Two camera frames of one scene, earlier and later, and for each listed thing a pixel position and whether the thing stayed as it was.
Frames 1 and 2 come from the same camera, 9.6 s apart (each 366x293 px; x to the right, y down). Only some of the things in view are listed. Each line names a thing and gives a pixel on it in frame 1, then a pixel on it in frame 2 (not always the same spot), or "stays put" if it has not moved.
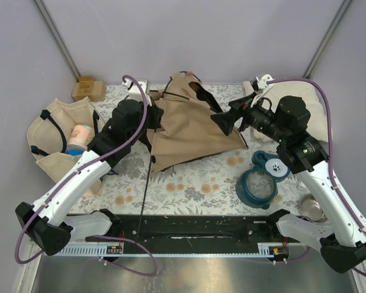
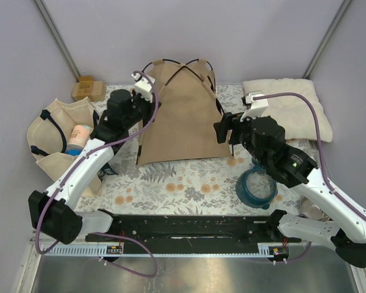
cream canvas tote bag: x=48 y=130 stays put
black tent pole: x=175 y=95 → x=219 y=104
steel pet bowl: x=310 y=208 stays put
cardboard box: x=86 y=86 stays put
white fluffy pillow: x=276 y=91 stays put
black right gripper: x=226 y=120 → x=236 y=121
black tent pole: x=144 y=204 → x=166 y=82
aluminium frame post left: x=58 y=38 stays put
